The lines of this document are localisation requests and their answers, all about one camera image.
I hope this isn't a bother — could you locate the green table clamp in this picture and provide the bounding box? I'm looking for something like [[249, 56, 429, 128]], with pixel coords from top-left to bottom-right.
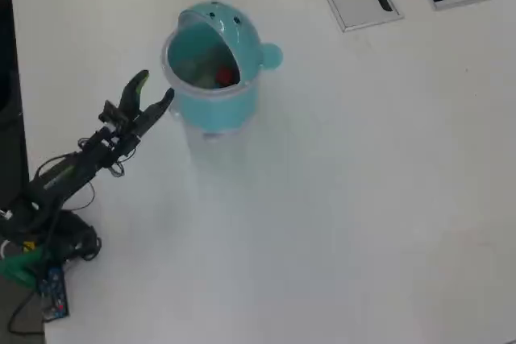
[[0, 245, 52, 289]]

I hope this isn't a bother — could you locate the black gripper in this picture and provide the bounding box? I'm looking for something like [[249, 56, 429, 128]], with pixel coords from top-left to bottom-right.
[[82, 69, 176, 168]]

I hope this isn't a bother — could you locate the thin black cable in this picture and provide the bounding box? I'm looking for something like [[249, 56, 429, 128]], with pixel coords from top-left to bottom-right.
[[107, 161, 127, 179], [34, 153, 78, 184]]

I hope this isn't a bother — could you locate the black furniture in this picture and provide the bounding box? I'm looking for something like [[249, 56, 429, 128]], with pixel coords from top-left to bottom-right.
[[0, 0, 31, 208]]

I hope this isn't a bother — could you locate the blue circuit board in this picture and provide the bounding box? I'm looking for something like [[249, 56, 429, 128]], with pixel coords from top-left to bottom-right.
[[35, 266, 70, 323]]

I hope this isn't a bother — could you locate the teal whale-shaped bin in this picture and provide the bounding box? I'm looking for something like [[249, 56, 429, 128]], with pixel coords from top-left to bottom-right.
[[160, 0, 284, 140]]

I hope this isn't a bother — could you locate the black power cable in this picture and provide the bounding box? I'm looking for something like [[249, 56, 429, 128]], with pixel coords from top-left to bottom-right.
[[8, 290, 45, 336]]

